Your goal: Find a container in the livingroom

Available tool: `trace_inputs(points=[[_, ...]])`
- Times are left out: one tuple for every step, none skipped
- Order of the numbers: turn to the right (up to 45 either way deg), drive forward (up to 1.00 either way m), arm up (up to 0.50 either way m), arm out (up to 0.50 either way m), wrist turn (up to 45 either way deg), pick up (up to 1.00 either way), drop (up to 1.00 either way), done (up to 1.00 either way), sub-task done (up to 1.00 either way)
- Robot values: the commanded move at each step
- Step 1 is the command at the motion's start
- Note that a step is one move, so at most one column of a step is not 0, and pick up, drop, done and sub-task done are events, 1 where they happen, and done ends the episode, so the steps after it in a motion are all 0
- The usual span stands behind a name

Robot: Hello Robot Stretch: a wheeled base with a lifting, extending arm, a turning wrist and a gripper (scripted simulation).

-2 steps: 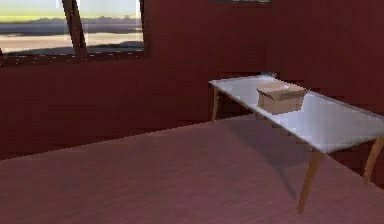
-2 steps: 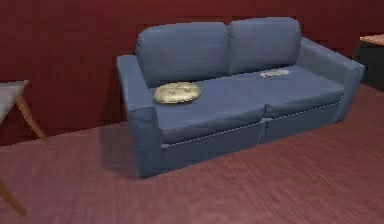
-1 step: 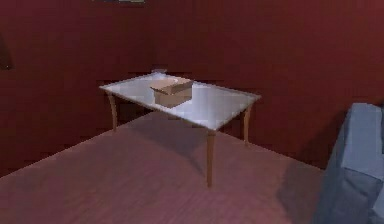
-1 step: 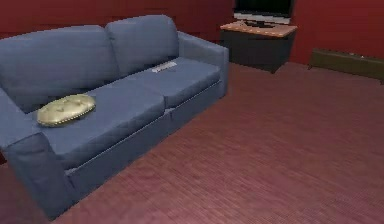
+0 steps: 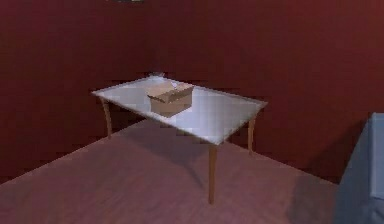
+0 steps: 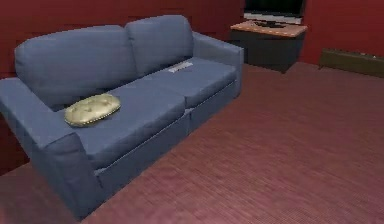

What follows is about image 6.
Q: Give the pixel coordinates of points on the blue sofa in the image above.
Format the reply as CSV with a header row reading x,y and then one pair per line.
x,y
150,100

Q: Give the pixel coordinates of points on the grey remote control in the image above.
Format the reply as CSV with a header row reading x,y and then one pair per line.
x,y
180,67

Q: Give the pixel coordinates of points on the dark cabinet with wooden top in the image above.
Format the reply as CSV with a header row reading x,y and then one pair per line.
x,y
268,46

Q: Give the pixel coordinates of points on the gold round cushion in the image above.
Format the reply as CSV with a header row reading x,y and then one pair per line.
x,y
91,109

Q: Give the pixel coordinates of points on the black television set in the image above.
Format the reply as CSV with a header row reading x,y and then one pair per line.
x,y
275,10

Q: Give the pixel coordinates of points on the dark olive low bench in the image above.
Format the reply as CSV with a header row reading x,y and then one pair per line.
x,y
351,61

